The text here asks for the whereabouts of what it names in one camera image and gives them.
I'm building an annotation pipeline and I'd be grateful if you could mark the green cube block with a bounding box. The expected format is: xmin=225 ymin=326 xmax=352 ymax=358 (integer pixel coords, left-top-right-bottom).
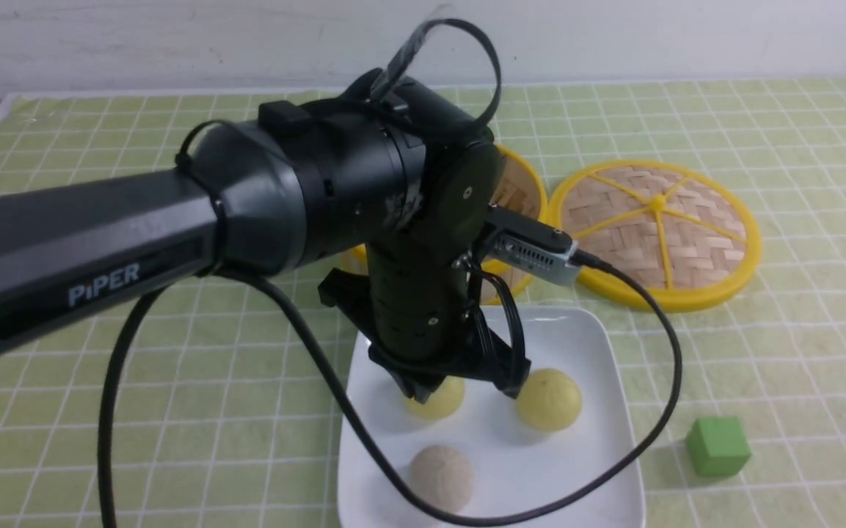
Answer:
xmin=685 ymin=417 xmax=752 ymax=479

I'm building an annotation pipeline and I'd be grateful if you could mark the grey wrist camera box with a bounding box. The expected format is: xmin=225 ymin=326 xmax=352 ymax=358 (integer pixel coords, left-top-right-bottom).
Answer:
xmin=472 ymin=206 xmax=580 ymax=285

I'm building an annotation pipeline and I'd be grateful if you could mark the white steamed bun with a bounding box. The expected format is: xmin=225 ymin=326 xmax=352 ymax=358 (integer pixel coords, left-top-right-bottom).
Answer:
xmin=408 ymin=444 xmax=474 ymax=513

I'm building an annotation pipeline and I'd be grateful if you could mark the woven bamboo steamer lid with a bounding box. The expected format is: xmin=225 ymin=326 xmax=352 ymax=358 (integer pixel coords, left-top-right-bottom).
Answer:
xmin=547 ymin=159 xmax=764 ymax=313

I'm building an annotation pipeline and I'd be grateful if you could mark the yellow steamed bun on plate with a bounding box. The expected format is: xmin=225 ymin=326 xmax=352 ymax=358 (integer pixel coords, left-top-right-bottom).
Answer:
xmin=514 ymin=368 xmax=583 ymax=433

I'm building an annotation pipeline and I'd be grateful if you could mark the green checkered tablecloth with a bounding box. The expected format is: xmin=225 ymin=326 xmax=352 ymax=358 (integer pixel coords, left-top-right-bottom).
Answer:
xmin=0 ymin=78 xmax=846 ymax=527

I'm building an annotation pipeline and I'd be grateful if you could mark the white square plate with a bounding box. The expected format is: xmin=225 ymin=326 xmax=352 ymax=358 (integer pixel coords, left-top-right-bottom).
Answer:
xmin=338 ymin=305 xmax=646 ymax=527

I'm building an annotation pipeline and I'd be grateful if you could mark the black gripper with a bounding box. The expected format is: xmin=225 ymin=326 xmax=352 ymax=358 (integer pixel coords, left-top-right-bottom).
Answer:
xmin=318 ymin=243 xmax=530 ymax=404

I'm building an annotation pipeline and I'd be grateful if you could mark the bamboo steamer basket yellow rim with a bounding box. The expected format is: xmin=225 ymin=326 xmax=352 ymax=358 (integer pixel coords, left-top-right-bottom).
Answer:
xmin=341 ymin=144 xmax=549 ymax=305

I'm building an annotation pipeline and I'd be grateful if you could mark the yellow steamed bun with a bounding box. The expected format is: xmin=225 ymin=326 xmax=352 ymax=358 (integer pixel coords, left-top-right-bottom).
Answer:
xmin=514 ymin=368 xmax=583 ymax=433
xmin=404 ymin=375 xmax=465 ymax=421

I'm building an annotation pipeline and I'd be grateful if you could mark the black camera cable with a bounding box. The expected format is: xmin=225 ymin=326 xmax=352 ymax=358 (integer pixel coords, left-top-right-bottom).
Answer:
xmin=98 ymin=18 xmax=684 ymax=528

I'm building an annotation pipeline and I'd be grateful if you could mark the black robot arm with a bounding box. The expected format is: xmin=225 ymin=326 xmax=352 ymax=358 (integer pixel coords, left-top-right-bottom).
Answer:
xmin=0 ymin=71 xmax=530 ymax=402

